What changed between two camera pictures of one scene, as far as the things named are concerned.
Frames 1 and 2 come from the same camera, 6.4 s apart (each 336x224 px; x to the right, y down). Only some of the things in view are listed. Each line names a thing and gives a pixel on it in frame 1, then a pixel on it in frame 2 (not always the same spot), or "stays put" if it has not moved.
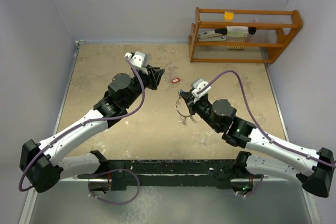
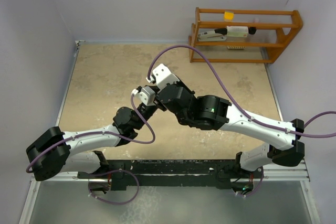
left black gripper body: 147,80 to 149,111
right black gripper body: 202,107 to 180,83
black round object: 252,30 stays put
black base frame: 130,173 stays put
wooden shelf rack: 232,35 stays put
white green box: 237,31 stays put
